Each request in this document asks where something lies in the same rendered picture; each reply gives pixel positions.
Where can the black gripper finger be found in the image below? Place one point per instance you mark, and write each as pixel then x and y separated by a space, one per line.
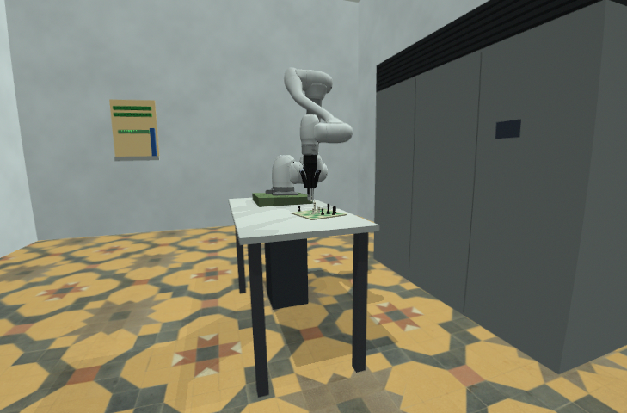
pixel 306 182
pixel 313 181

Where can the green and cream chessboard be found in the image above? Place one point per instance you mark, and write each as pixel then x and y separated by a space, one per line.
pixel 308 214

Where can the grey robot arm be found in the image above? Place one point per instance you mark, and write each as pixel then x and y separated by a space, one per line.
pixel 316 85

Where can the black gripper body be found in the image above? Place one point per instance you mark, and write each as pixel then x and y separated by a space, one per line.
pixel 310 162

